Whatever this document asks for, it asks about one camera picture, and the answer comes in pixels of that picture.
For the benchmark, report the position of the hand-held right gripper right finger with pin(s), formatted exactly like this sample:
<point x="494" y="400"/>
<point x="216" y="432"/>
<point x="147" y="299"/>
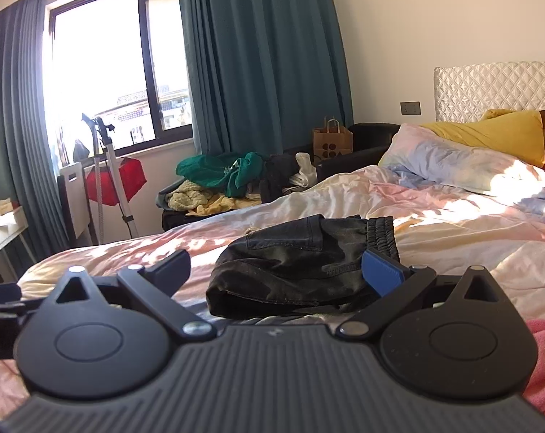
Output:
<point x="383" y="273"/>

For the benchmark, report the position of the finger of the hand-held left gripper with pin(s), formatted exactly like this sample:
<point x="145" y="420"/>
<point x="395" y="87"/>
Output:
<point x="2" y="292"/>

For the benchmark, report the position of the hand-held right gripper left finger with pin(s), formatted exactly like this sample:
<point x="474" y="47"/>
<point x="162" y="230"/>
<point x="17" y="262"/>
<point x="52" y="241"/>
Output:
<point x="173" y="266"/>

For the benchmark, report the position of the black pants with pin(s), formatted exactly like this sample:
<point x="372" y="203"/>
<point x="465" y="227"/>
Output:
<point x="290" y="270"/>

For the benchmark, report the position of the dark clothes pile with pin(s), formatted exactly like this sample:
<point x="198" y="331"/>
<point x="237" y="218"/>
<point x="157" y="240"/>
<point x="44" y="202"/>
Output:
<point x="277" y="176"/>

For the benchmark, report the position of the white desk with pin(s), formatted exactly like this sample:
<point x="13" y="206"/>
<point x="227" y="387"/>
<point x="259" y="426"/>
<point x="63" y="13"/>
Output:
<point x="2" y="239"/>

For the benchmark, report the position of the pale yellow knit blanket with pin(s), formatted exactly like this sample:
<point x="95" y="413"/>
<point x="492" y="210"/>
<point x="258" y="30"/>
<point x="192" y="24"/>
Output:
<point x="186" y="196"/>

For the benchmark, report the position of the pale yellow cloth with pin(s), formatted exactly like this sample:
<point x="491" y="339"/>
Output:
<point x="227" y="203"/>

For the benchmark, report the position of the pink and white duvet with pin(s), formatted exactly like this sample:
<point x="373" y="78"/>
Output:
<point x="457" y="234"/>

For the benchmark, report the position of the small wooden box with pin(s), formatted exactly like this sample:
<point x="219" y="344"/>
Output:
<point x="8" y="206"/>

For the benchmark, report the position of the green garment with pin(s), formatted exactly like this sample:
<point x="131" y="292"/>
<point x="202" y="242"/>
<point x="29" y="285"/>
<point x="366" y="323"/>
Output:
<point x="209" y="169"/>

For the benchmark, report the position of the white and black chair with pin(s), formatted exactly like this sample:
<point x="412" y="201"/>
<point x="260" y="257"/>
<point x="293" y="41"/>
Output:
<point x="76" y="198"/>

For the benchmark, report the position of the pastel pillow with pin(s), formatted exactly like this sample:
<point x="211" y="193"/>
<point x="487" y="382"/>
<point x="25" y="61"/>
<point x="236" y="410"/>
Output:
<point x="434" y="158"/>

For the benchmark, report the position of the white cloth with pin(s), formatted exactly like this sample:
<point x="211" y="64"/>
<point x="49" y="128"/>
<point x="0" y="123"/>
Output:
<point x="304" y="167"/>

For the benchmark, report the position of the black leather sofa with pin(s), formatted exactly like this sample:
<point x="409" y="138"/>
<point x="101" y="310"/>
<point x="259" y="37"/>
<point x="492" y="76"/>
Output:
<point x="371" y="137"/>

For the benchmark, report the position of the brown paper bag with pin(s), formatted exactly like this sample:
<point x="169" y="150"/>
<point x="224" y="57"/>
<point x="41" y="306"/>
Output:
<point x="333" y="144"/>

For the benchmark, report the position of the yellow pillow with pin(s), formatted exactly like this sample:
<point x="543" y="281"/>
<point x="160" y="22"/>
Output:
<point x="502" y="137"/>

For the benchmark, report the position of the teal curtain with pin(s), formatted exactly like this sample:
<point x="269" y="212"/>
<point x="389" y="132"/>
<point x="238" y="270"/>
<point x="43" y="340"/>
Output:
<point x="263" y="54"/>
<point x="15" y="99"/>

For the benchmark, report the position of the white quilted headboard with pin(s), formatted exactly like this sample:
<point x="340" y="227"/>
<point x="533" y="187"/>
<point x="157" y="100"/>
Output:
<point x="488" y="90"/>

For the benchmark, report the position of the black framed window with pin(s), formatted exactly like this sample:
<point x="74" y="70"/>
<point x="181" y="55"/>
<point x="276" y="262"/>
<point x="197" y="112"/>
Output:
<point x="142" y="54"/>

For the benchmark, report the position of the grey wall socket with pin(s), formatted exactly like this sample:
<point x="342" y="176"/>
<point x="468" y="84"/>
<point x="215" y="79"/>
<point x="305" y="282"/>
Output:
<point x="410" y="108"/>

